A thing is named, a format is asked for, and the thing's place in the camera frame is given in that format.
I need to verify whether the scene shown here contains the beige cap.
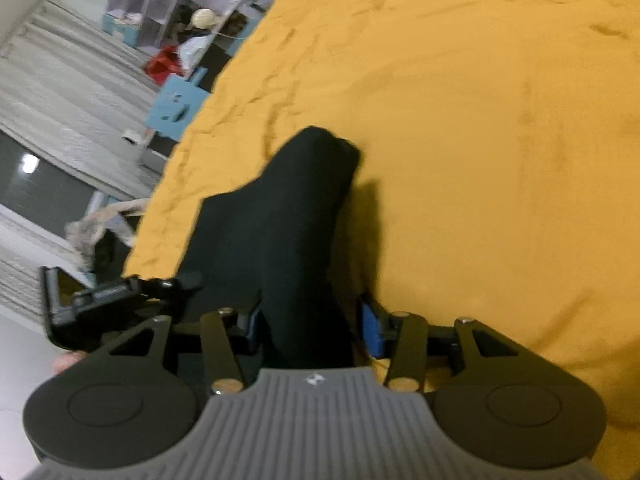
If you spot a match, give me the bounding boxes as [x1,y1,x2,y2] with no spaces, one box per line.
[190,8,222,32]

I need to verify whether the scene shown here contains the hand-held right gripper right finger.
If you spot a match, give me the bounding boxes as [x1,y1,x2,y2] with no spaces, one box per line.
[356,292,535,394]

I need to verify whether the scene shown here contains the black pants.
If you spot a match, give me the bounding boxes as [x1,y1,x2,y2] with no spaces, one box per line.
[172,126,362,371]

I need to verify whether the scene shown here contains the white plastic bag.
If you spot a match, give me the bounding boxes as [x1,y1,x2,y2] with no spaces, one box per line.
[177,35,213,73]

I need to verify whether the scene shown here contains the yellow bed sheet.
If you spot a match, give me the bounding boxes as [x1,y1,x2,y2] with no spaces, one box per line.
[122,0,640,461]

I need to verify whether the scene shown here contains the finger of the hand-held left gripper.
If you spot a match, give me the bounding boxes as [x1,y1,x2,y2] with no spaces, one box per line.
[134,270,204,322]

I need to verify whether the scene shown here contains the white curtain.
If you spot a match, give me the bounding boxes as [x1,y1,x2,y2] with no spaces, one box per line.
[0,0,166,321]

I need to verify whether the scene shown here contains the red bag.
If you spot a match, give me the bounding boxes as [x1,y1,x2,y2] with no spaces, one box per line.
[144,45,185,87]

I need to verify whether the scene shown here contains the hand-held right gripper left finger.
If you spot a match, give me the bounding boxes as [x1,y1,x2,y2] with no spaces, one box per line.
[99,307,266,396]

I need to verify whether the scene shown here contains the grey plush toy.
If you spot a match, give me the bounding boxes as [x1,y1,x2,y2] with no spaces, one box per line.
[64,197,151,267]

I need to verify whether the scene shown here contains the person's left hand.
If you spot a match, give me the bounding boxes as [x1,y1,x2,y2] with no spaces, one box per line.
[52,351,89,374]

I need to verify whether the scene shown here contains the blue chair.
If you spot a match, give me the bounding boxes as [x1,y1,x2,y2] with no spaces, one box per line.
[144,67,212,142]

